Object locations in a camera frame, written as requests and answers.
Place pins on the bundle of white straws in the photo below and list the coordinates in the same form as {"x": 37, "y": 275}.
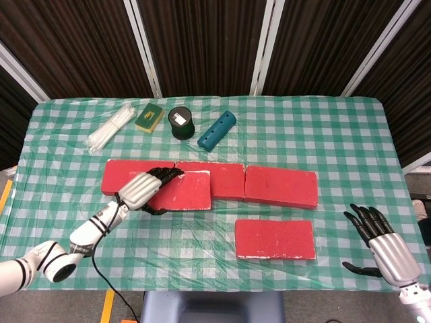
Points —
{"x": 107, "y": 129}

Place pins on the teal half-cylinder holder with holes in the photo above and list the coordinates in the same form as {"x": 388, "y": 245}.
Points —
{"x": 215, "y": 133}

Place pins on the green white checked tablecloth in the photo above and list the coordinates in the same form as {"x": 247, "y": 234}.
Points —
{"x": 202, "y": 235}

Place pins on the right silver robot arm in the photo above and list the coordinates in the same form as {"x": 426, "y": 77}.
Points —
{"x": 415, "y": 303}

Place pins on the dark folding partition screen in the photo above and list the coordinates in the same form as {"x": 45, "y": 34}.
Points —
{"x": 202, "y": 40}

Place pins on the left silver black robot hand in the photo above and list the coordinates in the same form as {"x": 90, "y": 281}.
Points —
{"x": 139, "y": 190}

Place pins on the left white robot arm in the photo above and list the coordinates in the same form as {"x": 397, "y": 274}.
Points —
{"x": 87, "y": 232}

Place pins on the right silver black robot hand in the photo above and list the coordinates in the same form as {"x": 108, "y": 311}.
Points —
{"x": 394, "y": 255}

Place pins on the green and yellow sponge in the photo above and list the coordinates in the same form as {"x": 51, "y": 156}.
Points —
{"x": 149, "y": 116}

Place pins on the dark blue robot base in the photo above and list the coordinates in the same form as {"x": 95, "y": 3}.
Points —
{"x": 212, "y": 307}

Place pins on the white shoe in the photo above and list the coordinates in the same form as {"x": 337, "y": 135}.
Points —
{"x": 422, "y": 208}

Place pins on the red brick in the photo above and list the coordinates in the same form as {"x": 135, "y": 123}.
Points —
{"x": 114, "y": 175}
{"x": 279, "y": 185}
{"x": 272, "y": 239}
{"x": 225, "y": 181}
{"x": 188, "y": 195}

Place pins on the black mesh cup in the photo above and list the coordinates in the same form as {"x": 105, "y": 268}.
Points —
{"x": 182, "y": 129}

